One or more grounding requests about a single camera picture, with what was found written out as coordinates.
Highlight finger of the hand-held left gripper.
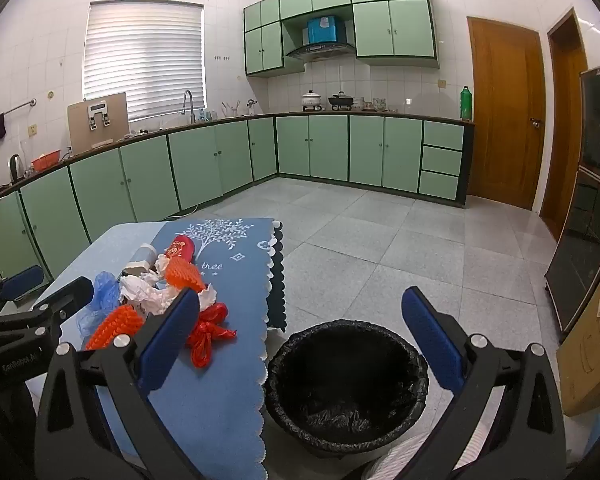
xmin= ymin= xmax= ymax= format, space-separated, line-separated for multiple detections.
xmin=0 ymin=265 xmax=48 ymax=311
xmin=0 ymin=276 xmax=95 ymax=333

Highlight white window blind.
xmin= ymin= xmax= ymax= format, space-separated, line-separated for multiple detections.
xmin=82 ymin=1 xmax=207 ymax=122

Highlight black glass cabinet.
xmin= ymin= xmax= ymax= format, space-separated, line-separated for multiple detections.
xmin=545 ymin=60 xmax=600 ymax=333

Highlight metal towel rail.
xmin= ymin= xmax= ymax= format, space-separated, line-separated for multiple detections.
xmin=0 ymin=100 xmax=37 ymax=128

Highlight blue plastic bag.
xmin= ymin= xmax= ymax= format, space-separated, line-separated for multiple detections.
xmin=76 ymin=271 xmax=121 ymax=336

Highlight red plastic basin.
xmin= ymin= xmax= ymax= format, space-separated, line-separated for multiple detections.
xmin=31 ymin=150 xmax=61 ymax=171

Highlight wooden board with clips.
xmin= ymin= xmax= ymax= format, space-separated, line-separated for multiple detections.
xmin=67 ymin=92 xmax=130 ymax=148

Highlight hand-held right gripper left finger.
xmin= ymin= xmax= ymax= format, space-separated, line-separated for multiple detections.
xmin=34 ymin=287 xmax=211 ymax=480

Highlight cardboard box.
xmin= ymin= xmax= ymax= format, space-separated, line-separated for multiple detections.
xmin=556 ymin=280 xmax=600 ymax=417

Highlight wooden door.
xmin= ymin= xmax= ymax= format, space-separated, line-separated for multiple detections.
xmin=467 ymin=16 xmax=547 ymax=211
xmin=539 ymin=7 xmax=590 ymax=241

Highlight range hood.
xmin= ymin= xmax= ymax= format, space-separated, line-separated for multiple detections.
xmin=285 ymin=42 xmax=357 ymax=63

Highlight orange foam net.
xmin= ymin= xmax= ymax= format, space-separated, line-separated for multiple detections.
xmin=84 ymin=305 xmax=146 ymax=352
xmin=161 ymin=255 xmax=208 ymax=293

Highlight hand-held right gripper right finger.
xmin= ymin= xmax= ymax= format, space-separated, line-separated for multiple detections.
xmin=347 ymin=286 xmax=567 ymax=480

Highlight blue tree-print table mat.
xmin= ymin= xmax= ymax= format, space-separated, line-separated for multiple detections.
xmin=96 ymin=217 xmax=287 ymax=480

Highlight bin with black bag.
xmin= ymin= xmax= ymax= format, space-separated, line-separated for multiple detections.
xmin=264 ymin=318 xmax=430 ymax=461

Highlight green base cabinets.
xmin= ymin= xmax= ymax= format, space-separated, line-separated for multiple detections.
xmin=0 ymin=112 xmax=475 ymax=281

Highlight red plastic bag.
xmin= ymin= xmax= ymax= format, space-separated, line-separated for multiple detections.
xmin=185 ymin=304 xmax=237 ymax=368

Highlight green wall cabinets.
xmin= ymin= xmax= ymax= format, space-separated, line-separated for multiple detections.
xmin=243 ymin=0 xmax=440 ymax=79

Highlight crumpled white tissue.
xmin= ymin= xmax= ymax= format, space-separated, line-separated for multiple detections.
xmin=119 ymin=274 xmax=162 ymax=311
xmin=150 ymin=284 xmax=217 ymax=316

